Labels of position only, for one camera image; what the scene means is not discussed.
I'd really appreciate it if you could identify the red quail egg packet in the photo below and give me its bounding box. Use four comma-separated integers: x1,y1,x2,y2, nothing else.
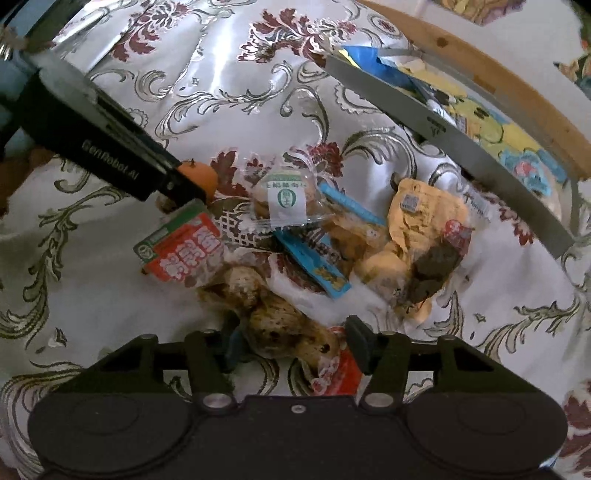
133,202,362,396

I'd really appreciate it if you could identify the yellow snack packet dark fruit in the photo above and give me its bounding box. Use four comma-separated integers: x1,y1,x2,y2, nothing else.
353,178,489,326

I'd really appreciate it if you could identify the blue snack bar wrapper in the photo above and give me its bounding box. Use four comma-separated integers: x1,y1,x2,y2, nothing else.
276,182,388,299

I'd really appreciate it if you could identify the clear wrapped pastry green label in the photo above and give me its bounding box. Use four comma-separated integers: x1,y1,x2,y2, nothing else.
249,164,332,233

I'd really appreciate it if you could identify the orange mandarin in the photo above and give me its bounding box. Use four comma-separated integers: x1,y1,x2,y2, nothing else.
177,159,218,202

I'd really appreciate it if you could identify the grey metal tray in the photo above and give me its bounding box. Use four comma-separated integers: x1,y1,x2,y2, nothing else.
324,46,581,257

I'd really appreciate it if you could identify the frog drawing tray liner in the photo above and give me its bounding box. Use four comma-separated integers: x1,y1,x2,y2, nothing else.
399,59,566,203

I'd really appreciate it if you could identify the blue plastic wrapper in tray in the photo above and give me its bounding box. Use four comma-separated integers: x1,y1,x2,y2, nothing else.
339,46,415,91

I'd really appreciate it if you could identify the landscape hills painting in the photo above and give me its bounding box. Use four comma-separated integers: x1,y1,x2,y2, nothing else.
555,51,591,99

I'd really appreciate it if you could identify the wooden bed frame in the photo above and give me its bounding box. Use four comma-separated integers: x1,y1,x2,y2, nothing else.
363,1,590,179

